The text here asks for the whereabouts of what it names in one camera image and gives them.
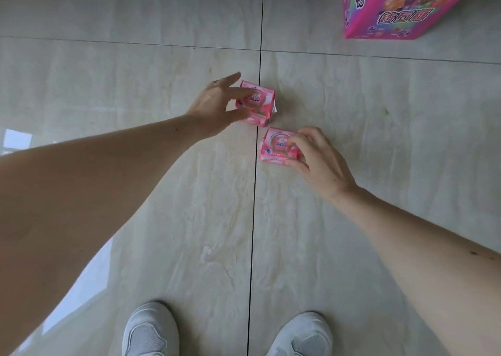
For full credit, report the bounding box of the pink packet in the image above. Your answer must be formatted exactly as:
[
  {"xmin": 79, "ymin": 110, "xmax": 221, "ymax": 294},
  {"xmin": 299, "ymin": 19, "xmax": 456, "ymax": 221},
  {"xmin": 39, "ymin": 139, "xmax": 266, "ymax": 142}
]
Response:
[
  {"xmin": 234, "ymin": 80, "xmax": 278, "ymax": 128},
  {"xmin": 259, "ymin": 127, "xmax": 307, "ymax": 165}
]

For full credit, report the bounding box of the person's white shoe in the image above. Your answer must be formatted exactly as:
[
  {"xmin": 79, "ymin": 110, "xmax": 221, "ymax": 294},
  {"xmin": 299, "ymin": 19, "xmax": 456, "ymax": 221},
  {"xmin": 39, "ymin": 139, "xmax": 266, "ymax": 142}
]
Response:
[
  {"xmin": 122, "ymin": 301, "xmax": 180, "ymax": 356},
  {"xmin": 266, "ymin": 311, "xmax": 333, "ymax": 356}
]

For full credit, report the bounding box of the person's left forearm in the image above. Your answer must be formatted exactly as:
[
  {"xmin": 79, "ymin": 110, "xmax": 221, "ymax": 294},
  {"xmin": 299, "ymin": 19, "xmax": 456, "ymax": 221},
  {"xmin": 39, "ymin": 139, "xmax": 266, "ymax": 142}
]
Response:
[{"xmin": 0, "ymin": 113, "xmax": 206, "ymax": 356}]

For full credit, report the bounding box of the person's left hand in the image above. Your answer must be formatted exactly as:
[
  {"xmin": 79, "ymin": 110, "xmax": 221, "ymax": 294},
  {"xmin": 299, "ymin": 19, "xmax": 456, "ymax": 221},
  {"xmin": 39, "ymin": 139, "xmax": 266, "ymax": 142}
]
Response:
[{"xmin": 185, "ymin": 72, "xmax": 256, "ymax": 140}]

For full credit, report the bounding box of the person's right hand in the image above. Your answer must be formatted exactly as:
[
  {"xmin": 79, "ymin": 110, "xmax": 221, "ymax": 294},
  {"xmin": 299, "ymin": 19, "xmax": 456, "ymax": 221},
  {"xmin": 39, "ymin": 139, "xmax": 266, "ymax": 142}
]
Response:
[{"xmin": 284, "ymin": 126, "xmax": 359, "ymax": 204}]

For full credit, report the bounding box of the person's right forearm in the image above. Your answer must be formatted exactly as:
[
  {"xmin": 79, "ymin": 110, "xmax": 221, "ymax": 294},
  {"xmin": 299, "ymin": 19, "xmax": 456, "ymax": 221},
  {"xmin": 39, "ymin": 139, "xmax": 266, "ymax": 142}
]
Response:
[{"xmin": 332, "ymin": 186, "xmax": 501, "ymax": 356}]

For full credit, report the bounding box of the person's right white shoe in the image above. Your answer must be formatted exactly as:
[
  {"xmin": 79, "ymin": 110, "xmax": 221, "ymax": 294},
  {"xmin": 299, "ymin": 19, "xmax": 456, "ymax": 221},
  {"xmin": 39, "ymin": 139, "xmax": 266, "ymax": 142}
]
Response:
[{"xmin": 266, "ymin": 311, "xmax": 333, "ymax": 356}]

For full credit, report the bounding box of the pink colourful cardboard box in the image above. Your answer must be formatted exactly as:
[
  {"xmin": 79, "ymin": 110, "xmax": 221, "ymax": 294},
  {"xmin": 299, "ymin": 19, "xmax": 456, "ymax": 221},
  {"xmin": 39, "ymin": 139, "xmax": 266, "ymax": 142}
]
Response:
[{"xmin": 343, "ymin": 0, "xmax": 483, "ymax": 41}]

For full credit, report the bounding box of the person's left white shoe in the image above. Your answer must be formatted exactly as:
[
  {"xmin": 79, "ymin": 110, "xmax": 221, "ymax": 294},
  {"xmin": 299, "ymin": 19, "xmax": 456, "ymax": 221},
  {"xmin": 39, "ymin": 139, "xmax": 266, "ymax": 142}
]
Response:
[{"xmin": 122, "ymin": 301, "xmax": 180, "ymax": 356}]

